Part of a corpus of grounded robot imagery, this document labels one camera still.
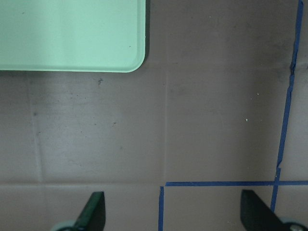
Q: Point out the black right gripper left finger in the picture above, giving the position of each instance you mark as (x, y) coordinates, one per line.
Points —
(93, 215)

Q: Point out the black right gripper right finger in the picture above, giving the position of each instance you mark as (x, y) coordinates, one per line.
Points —
(255, 215)

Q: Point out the mint green plastic tray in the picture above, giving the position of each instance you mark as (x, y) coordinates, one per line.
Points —
(72, 35)

